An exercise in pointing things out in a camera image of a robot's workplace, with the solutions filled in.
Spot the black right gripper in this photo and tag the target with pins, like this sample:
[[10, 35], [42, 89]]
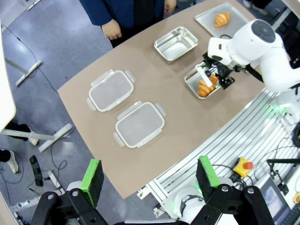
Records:
[[223, 72]]

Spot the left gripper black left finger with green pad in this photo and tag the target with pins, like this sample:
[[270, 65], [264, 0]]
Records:
[[92, 180]]

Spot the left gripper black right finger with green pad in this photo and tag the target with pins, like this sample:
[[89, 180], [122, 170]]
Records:
[[207, 178]]

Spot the golden croissant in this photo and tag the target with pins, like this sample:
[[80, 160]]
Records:
[[205, 86], [221, 19]]

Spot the person's right forearm blue sleeve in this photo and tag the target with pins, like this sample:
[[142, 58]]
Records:
[[93, 11]]

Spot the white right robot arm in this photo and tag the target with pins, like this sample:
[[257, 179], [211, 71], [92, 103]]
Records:
[[264, 51]]

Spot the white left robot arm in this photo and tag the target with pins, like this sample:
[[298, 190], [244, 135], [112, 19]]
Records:
[[187, 204]]

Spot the steel rectangular container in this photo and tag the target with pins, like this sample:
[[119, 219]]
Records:
[[193, 80], [175, 43]]

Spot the person's left hand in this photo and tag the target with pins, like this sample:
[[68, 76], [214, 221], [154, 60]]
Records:
[[170, 5]]

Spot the person's right hand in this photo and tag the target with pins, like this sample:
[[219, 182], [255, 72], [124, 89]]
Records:
[[113, 30]]

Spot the yellow emergency stop button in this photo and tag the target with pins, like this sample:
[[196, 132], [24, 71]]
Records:
[[243, 166]]

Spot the flat metal tray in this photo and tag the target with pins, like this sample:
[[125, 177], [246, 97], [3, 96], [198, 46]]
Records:
[[211, 25]]

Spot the black foot pedal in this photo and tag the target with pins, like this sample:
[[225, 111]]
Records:
[[36, 170]]

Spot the white desk leg foot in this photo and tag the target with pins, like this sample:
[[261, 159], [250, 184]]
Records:
[[28, 72], [44, 137]]

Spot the laptop screen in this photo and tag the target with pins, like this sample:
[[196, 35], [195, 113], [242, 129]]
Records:
[[273, 199]]

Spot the white shoe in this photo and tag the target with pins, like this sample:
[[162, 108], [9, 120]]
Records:
[[34, 141], [12, 161]]

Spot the clear plastic clip lid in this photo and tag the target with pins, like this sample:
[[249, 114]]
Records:
[[139, 124], [111, 90]]

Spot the black clamp stand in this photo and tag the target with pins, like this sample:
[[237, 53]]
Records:
[[281, 164]]

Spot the bystander's feet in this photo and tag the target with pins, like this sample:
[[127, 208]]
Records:
[[254, 5]]

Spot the person's torso blue jacket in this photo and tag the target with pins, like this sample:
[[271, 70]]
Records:
[[138, 16]]

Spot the white desk top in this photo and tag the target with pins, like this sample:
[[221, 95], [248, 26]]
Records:
[[5, 89]]

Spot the aluminium profile base frame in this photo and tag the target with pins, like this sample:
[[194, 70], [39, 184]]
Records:
[[234, 143]]

